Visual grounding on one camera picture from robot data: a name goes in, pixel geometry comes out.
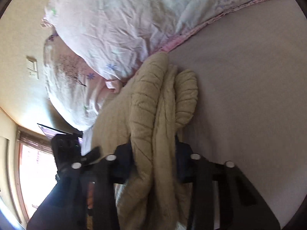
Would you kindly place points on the left floral pillow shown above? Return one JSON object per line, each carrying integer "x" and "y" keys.
{"x": 75, "y": 90}

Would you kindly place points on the lilac bed sheet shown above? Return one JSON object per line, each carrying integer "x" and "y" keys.
{"x": 251, "y": 71}

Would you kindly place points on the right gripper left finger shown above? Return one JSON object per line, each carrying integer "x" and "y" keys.
{"x": 113, "y": 169}

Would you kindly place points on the beige cable knit sweater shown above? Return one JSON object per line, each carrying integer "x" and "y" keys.
{"x": 149, "y": 111}

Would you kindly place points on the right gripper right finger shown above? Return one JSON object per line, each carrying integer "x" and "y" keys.
{"x": 221, "y": 192}

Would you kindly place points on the wall light switch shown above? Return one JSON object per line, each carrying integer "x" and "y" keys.
{"x": 31, "y": 64}

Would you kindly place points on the dark sleeved forearm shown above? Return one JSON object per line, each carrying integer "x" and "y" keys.
{"x": 67, "y": 206}

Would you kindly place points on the window with wooden frame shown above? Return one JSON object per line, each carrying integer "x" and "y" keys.
{"x": 35, "y": 171}

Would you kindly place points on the right pink floral pillow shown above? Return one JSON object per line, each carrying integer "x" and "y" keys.
{"x": 114, "y": 37}

